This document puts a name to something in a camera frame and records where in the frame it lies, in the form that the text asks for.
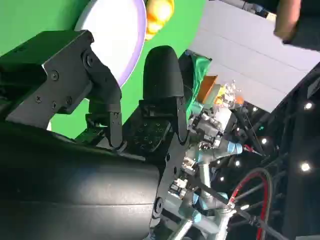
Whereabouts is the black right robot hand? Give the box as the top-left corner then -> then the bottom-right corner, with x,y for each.
0,29 -> 191,240

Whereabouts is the orange white toy bread roll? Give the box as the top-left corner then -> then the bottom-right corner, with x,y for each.
145,0 -> 175,42

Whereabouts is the lilac plate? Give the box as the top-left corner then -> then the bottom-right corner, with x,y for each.
74,0 -> 148,88

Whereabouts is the orange cardboard box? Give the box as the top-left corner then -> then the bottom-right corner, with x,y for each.
197,74 -> 221,104

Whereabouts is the crumpled dark green cloth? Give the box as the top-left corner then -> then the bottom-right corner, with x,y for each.
178,49 -> 213,116

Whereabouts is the green table cloth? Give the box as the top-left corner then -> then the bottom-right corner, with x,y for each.
0,0 -> 207,141

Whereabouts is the red cable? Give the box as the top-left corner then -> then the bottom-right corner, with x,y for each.
228,167 -> 270,240

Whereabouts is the black truss frame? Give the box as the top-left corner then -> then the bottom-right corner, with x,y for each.
269,67 -> 320,240

